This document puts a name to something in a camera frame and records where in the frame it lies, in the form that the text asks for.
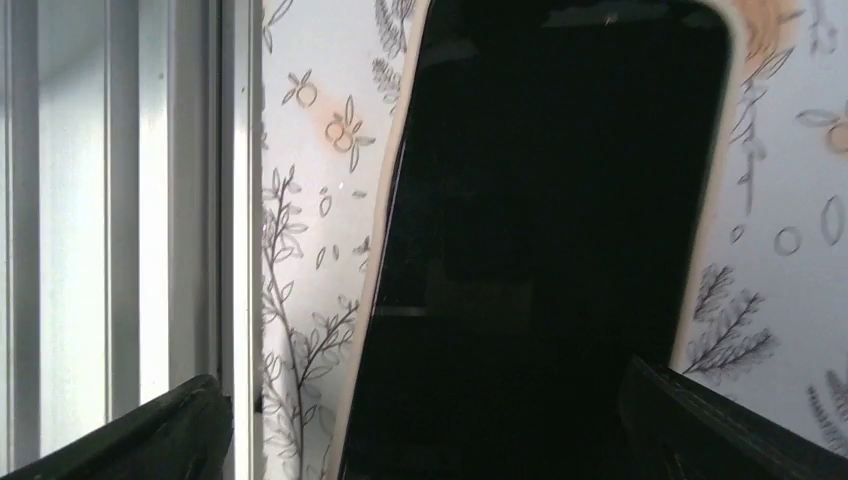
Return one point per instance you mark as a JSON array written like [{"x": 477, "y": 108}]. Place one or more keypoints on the aluminium rail frame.
[{"x": 130, "y": 175}]

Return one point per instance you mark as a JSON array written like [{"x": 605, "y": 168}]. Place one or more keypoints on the floral patterned mat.
[{"x": 764, "y": 318}]

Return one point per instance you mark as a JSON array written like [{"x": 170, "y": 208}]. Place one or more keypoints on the phone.
[{"x": 539, "y": 207}]

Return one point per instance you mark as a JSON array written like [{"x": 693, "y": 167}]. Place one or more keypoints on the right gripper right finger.
[{"x": 679, "y": 429}]

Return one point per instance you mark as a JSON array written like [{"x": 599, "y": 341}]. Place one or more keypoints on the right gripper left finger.
[{"x": 183, "y": 434}]

